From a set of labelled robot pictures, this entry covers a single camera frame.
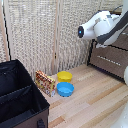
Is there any dark brown drawer cabinet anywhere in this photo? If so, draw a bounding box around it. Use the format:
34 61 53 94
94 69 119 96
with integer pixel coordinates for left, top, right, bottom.
87 26 128 80

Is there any yellow plastic bowl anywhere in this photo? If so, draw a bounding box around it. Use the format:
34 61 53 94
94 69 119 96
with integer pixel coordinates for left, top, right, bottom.
56 70 74 84

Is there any blue plastic bowl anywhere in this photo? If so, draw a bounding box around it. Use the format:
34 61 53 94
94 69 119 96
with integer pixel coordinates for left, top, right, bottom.
56 81 75 98

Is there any yellow red food box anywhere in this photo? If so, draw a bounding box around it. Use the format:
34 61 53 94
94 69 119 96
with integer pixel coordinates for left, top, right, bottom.
34 69 57 98

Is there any woven bamboo folding screen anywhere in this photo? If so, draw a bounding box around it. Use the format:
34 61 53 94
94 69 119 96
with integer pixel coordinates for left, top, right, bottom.
0 0 128 80

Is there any black fabric storage box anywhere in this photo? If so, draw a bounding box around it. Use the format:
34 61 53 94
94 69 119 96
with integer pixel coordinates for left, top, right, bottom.
0 59 51 128

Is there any silver drawer handle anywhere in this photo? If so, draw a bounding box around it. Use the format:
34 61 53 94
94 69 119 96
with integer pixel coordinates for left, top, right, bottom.
96 54 122 67

